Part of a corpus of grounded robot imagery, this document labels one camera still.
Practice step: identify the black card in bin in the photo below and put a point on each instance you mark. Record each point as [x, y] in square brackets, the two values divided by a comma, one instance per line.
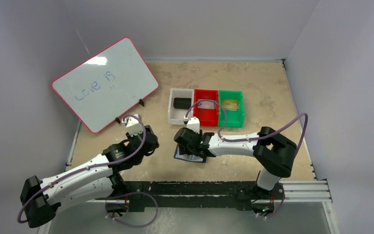
[182, 103]

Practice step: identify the pink framed whiteboard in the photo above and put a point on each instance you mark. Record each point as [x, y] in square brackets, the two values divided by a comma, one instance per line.
[107, 85]

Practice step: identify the silver credit card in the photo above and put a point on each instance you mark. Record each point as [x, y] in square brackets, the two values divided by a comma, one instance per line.
[205, 104]

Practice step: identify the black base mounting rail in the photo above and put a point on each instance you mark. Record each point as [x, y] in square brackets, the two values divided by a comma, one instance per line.
[240, 195]

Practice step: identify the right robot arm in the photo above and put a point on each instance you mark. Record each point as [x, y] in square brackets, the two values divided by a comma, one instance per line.
[275, 152]

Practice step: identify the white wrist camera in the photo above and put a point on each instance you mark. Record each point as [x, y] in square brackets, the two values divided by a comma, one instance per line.
[192, 123]
[133, 125]

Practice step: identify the blue leather card holder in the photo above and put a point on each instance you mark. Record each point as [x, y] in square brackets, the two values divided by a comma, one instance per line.
[188, 158]

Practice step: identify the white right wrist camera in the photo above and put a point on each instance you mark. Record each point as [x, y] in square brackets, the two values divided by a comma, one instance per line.
[192, 123]

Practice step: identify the gold credit card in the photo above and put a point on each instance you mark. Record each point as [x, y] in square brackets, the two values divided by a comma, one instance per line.
[230, 104]

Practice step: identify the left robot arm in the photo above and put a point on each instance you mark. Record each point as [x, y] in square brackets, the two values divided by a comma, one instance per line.
[98, 178]

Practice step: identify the red plastic bin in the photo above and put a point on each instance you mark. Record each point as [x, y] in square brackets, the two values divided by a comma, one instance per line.
[207, 117]

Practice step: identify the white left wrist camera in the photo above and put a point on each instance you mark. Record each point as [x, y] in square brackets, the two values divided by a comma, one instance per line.
[133, 125]

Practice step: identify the aluminium frame rail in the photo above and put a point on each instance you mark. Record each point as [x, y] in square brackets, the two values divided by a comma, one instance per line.
[294, 191]

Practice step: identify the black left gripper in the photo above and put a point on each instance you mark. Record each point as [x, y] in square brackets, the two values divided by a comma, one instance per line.
[131, 138]

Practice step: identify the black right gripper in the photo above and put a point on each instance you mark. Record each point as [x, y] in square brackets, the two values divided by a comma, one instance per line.
[183, 139]

